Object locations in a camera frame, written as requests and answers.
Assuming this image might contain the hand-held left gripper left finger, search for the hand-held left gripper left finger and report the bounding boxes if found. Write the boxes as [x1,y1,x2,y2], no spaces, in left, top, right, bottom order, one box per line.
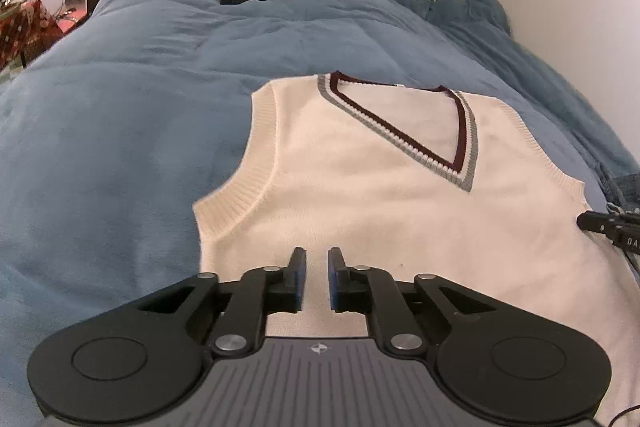
[137,247,307,358]

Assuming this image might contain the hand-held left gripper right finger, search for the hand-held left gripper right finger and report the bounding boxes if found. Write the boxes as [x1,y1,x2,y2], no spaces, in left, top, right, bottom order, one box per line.
[327,248,501,355]

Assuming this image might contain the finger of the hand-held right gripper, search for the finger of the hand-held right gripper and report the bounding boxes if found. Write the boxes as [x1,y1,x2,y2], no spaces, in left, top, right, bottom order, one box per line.
[576,210,640,253]

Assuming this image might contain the cream knit vest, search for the cream knit vest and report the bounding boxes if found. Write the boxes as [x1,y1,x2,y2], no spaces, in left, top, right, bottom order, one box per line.
[192,71,638,343]

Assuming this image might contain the blue denim jeans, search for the blue denim jeans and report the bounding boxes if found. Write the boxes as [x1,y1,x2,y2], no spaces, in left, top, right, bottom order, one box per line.
[597,172,640,212]

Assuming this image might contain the blue fleece blanket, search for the blue fleece blanket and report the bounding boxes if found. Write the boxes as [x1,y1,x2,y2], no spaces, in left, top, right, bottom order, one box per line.
[0,0,640,408]

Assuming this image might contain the red patterned tablecloth table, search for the red patterned tablecloth table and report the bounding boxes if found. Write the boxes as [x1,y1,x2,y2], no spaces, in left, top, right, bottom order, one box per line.
[0,0,51,68]

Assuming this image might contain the black cable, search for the black cable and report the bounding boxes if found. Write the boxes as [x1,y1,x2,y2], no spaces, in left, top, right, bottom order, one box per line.
[609,407,640,427]

